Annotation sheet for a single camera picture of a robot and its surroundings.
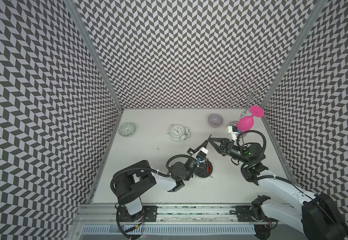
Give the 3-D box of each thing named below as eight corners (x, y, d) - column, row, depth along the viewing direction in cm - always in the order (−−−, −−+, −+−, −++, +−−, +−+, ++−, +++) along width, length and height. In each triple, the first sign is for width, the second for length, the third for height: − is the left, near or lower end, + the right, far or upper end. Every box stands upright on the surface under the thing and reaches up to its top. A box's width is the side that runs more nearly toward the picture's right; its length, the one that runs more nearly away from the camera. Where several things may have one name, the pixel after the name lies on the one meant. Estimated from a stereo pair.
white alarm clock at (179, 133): (168, 141, 100) (167, 138, 97) (169, 127, 108) (168, 123, 105) (190, 141, 100) (191, 138, 97) (190, 127, 108) (190, 123, 105)
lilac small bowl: (205, 122, 110) (206, 119, 107) (213, 115, 116) (214, 111, 112) (216, 130, 106) (217, 126, 103) (224, 121, 111) (225, 117, 108)
